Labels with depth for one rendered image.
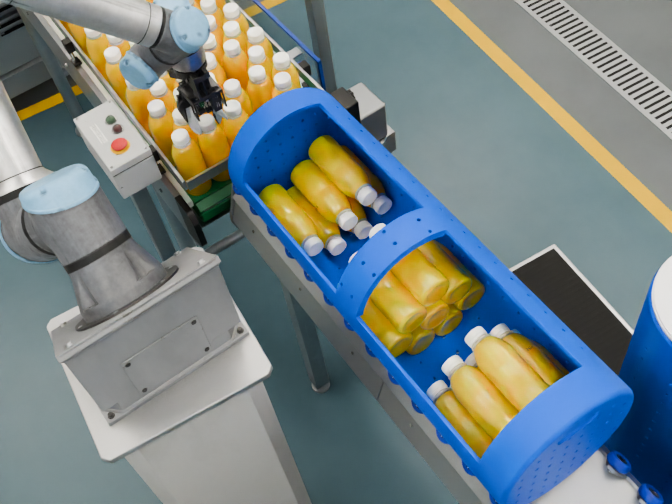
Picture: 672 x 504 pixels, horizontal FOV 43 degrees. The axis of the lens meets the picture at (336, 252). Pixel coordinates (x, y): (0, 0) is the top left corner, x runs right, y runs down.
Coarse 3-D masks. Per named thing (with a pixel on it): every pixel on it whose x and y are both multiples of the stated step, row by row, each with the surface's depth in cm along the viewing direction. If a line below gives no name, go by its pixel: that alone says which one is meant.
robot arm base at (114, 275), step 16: (112, 240) 134; (128, 240) 137; (96, 256) 133; (112, 256) 134; (128, 256) 136; (144, 256) 138; (80, 272) 134; (96, 272) 133; (112, 272) 133; (128, 272) 134; (144, 272) 137; (160, 272) 138; (80, 288) 135; (96, 288) 133; (112, 288) 133; (128, 288) 133; (144, 288) 134; (80, 304) 136; (96, 304) 134; (112, 304) 133
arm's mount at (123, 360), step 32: (192, 256) 146; (160, 288) 133; (192, 288) 135; (224, 288) 140; (96, 320) 135; (128, 320) 130; (160, 320) 135; (192, 320) 140; (224, 320) 146; (64, 352) 127; (96, 352) 131; (128, 352) 136; (160, 352) 140; (192, 352) 146; (96, 384) 136; (128, 384) 142; (160, 384) 147
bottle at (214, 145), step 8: (216, 128) 196; (200, 136) 196; (208, 136) 195; (216, 136) 195; (224, 136) 198; (200, 144) 197; (208, 144) 196; (216, 144) 196; (224, 144) 198; (208, 152) 198; (216, 152) 198; (224, 152) 200; (208, 160) 201; (216, 160) 200; (216, 176) 205; (224, 176) 205
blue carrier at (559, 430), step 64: (256, 128) 172; (320, 128) 188; (256, 192) 190; (320, 256) 182; (384, 256) 150; (512, 320) 163; (448, 384) 163; (576, 384) 132; (512, 448) 131; (576, 448) 141
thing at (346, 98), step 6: (336, 90) 206; (342, 90) 206; (348, 90) 206; (336, 96) 205; (342, 96) 204; (348, 96) 204; (354, 96) 206; (342, 102) 203; (348, 102) 203; (354, 102) 203; (348, 108) 202; (354, 108) 204; (354, 114) 205; (360, 120) 208
